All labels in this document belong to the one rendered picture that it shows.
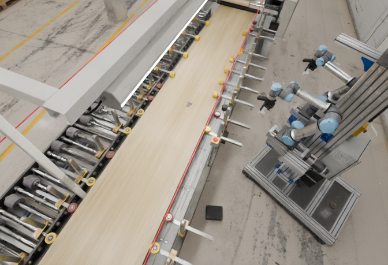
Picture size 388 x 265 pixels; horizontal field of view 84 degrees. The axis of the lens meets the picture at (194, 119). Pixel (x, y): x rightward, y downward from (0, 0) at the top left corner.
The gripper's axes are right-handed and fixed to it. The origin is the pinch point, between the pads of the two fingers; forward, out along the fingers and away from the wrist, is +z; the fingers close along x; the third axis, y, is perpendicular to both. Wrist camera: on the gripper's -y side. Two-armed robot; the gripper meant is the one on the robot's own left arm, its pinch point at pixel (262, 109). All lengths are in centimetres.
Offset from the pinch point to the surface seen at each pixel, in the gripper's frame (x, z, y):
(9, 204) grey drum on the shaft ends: -218, 47, -99
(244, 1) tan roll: 207, 24, -178
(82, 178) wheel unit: -160, 48, -78
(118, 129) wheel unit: -105, 46, -104
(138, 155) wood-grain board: -108, 42, -60
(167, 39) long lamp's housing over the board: -94, -104, -22
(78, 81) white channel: -136, -114, -10
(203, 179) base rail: -71, 62, -2
